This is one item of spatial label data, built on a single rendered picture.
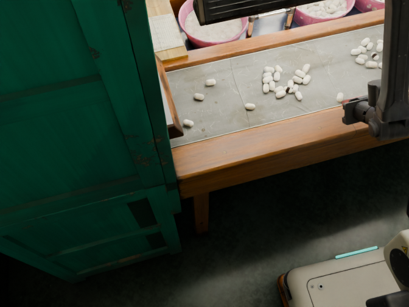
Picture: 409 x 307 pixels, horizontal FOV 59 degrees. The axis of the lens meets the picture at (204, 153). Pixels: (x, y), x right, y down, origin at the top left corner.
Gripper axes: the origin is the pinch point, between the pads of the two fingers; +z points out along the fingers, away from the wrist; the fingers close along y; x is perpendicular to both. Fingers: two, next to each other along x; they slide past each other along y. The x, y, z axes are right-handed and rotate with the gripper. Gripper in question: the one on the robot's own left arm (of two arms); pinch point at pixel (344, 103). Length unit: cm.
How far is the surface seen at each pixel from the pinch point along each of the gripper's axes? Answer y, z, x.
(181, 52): 42, 32, -22
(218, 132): 38.7, 9.4, 2.5
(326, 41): -11.5, 29.7, -14.4
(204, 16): 38, 0, -33
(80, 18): 64, -48, -38
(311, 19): -10.5, 38.1, -22.3
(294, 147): 18.2, -1.7, 9.3
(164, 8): 43, 49, -37
